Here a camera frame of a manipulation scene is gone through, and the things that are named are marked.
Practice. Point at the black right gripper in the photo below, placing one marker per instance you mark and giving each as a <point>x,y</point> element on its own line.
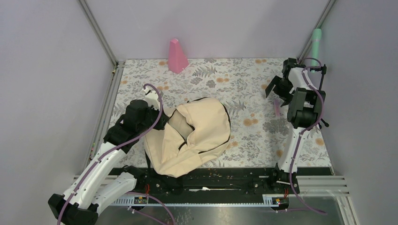
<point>285,96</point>

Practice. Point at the beige canvas backpack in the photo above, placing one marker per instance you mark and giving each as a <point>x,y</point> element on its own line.
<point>196,132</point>

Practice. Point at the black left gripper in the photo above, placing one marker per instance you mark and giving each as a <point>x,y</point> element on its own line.
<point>162,122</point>

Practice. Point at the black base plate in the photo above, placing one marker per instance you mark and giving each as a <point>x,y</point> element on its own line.
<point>249,180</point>

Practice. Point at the aluminium cable duct rail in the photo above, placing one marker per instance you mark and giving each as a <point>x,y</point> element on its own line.
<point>203,201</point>

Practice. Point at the pink cone block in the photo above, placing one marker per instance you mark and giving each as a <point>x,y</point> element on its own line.
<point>177,60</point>

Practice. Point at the pink highlighter pen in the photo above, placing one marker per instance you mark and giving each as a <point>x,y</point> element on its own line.
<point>276,104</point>

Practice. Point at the black tripod stand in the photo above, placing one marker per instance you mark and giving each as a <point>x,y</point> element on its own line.
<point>321,80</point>

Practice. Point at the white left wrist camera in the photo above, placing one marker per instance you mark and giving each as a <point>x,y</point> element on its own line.
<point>152,98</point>

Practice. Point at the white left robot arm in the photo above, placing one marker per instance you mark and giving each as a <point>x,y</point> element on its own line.
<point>86,199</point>

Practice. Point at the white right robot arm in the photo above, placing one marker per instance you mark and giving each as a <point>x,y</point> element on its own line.
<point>305,110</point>

